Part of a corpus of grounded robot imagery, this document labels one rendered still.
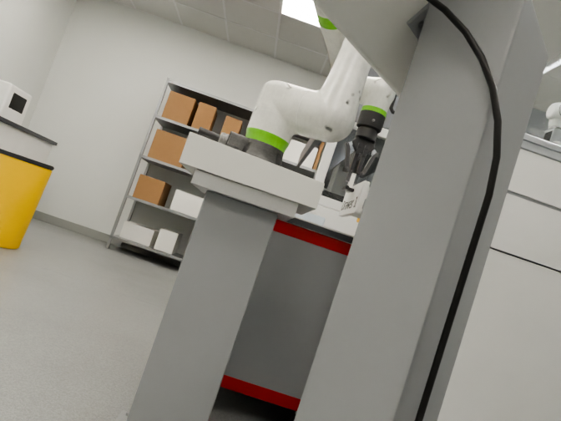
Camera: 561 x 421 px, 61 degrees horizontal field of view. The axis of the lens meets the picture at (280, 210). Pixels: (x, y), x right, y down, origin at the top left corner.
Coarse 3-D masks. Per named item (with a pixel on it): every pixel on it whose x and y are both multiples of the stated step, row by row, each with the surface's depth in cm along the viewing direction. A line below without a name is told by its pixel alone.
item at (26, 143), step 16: (0, 80) 414; (0, 96) 413; (16, 96) 427; (0, 112) 413; (16, 112) 435; (0, 128) 395; (16, 128) 418; (0, 144) 403; (16, 144) 427; (32, 144) 454; (48, 144) 486
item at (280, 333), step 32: (288, 224) 177; (288, 256) 176; (320, 256) 177; (256, 288) 175; (288, 288) 176; (320, 288) 176; (256, 320) 174; (288, 320) 175; (320, 320) 176; (256, 352) 174; (288, 352) 175; (224, 384) 172; (256, 384) 173; (288, 384) 174
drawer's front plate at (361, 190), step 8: (360, 184) 160; (368, 184) 153; (352, 192) 168; (360, 192) 155; (344, 200) 179; (352, 200) 163; (360, 200) 153; (344, 208) 174; (352, 208) 158; (360, 208) 153; (344, 216) 177
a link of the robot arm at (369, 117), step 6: (360, 114) 172; (366, 114) 169; (372, 114) 168; (378, 114) 168; (360, 120) 170; (366, 120) 168; (372, 120) 167; (378, 120) 168; (384, 120) 171; (360, 126) 172; (366, 126) 169; (372, 126) 168; (378, 126) 169; (378, 132) 172
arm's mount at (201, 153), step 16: (192, 144) 121; (208, 144) 121; (192, 160) 121; (208, 160) 121; (224, 160) 121; (240, 160) 121; (256, 160) 122; (224, 176) 121; (240, 176) 121; (256, 176) 121; (272, 176) 122; (288, 176) 122; (304, 176) 122; (272, 192) 121; (288, 192) 122; (304, 192) 122; (320, 192) 122; (304, 208) 131
